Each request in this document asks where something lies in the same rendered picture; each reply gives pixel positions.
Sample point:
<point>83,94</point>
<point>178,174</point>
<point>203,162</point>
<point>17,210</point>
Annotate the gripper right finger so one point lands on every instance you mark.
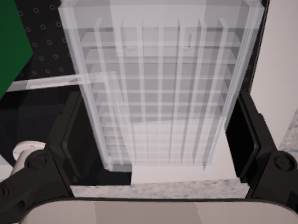
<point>256,161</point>

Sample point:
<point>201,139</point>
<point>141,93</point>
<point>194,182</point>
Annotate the black flat mat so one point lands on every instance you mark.
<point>51,58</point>

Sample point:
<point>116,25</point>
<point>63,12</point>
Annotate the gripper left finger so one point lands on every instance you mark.
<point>49,172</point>

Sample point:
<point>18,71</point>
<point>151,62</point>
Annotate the green open-top bin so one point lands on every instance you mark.
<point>15,49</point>

